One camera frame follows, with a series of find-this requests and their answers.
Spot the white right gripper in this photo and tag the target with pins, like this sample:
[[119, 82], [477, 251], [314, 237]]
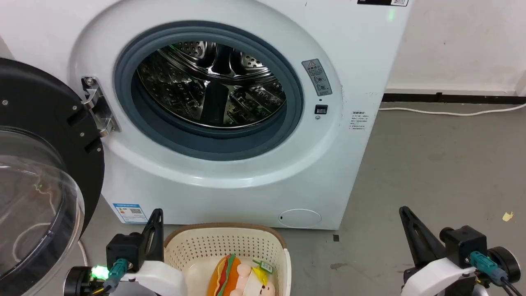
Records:
[[435, 277]]

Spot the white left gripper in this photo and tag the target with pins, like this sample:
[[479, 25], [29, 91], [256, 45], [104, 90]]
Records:
[[160, 277]]

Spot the white front-load washing machine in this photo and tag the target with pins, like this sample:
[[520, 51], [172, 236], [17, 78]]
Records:
[[254, 172]]

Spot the steel washing drum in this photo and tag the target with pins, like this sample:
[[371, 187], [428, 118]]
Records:
[[213, 90]]

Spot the black washing machine door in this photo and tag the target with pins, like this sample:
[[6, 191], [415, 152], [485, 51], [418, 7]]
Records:
[[45, 107]]

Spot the blue energy label sticker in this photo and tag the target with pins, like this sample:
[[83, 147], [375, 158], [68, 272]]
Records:
[[130, 213]]

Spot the cream perforated laundry basket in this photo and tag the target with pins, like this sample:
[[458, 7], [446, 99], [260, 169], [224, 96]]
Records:
[[205, 246]]

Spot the yellow paper scrap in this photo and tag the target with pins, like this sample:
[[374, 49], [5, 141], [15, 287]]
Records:
[[508, 216]]

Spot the pink plush doll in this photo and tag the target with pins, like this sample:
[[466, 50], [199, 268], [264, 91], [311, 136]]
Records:
[[248, 285]]

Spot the grey rubber door gasket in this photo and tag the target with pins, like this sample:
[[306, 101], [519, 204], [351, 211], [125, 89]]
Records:
[[205, 142]]

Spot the green label tag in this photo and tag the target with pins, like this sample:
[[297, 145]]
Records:
[[265, 267]]

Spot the oval filter cover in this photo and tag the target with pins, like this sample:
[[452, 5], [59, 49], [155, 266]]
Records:
[[300, 218]]

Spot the small printed text sticker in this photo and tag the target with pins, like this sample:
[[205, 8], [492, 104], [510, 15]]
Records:
[[358, 120]]

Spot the chrome door hinge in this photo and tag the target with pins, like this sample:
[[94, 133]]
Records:
[[98, 111]]

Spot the black baseboard strip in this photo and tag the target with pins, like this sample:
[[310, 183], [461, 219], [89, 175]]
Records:
[[452, 98]]

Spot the black door latch socket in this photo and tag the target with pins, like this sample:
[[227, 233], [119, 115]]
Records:
[[321, 109]]

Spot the grey warning label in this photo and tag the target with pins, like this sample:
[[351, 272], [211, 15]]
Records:
[[317, 77]]

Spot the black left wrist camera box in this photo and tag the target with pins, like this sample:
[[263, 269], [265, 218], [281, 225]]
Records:
[[125, 246]]

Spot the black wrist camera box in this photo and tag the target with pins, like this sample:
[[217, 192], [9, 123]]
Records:
[[464, 242], [125, 246]]

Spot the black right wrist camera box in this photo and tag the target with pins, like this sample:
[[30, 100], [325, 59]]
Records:
[[464, 242]]

